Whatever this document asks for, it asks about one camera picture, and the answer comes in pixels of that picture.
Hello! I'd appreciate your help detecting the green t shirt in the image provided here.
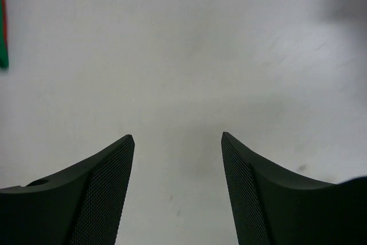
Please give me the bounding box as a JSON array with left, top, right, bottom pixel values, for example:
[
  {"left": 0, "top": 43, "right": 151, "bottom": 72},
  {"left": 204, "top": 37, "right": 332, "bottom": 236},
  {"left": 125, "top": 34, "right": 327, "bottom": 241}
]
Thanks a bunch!
[{"left": 1, "top": 2, "right": 9, "bottom": 69}]

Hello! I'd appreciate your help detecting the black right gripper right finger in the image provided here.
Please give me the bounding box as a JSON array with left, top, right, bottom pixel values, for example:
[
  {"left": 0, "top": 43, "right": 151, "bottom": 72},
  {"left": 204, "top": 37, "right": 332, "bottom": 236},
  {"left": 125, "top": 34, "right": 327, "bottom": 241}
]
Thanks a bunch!
[{"left": 221, "top": 132, "right": 366, "bottom": 245}]

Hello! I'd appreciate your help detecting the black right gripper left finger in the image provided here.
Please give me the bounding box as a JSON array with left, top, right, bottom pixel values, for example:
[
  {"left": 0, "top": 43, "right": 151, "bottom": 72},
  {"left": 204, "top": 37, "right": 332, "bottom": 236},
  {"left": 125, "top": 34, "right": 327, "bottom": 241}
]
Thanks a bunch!
[{"left": 1, "top": 134, "right": 135, "bottom": 244}]

